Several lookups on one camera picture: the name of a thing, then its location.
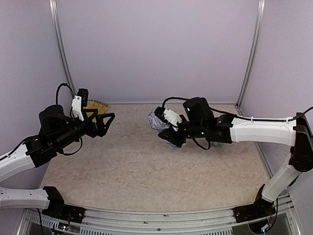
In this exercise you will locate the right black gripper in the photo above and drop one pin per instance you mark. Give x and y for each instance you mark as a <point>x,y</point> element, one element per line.
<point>174,132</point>

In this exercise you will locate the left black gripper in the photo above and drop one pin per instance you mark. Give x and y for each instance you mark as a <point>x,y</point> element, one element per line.
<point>90,125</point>

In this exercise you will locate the lavender folding umbrella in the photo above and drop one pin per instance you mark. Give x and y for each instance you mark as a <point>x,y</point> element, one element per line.
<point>156,123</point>

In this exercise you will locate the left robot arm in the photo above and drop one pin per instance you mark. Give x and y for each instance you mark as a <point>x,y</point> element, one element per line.
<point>57,131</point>

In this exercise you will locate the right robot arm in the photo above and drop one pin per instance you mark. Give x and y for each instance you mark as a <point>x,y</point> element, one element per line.
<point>200,122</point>

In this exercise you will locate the yellow woven mat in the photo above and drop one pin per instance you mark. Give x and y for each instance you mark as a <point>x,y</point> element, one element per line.
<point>98,105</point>

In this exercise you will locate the light blue mug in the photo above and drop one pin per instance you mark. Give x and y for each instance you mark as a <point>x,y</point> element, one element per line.
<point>217,144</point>

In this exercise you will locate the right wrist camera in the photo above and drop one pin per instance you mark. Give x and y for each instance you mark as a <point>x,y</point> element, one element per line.
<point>169,116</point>

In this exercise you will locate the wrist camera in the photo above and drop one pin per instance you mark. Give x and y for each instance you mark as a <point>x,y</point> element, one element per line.
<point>169,116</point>
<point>79,102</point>

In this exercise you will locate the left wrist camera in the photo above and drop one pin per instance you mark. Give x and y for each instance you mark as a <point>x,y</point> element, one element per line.
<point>79,102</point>

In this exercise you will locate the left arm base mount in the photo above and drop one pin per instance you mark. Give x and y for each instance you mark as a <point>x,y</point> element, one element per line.
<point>67,213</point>

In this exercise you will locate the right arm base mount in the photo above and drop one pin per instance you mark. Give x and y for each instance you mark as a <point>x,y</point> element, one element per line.
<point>251,212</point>

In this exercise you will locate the left aluminium frame post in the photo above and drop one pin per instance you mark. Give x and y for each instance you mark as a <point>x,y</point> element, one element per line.
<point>60,45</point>

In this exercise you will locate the aluminium frame post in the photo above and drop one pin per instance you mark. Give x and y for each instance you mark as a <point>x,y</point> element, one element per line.
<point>252,53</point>
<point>60,45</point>

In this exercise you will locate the front aluminium rail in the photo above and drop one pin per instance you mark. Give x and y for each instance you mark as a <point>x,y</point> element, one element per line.
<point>221,221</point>

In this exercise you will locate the right aluminium frame post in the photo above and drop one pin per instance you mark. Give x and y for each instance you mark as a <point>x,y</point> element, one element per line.
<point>252,53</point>

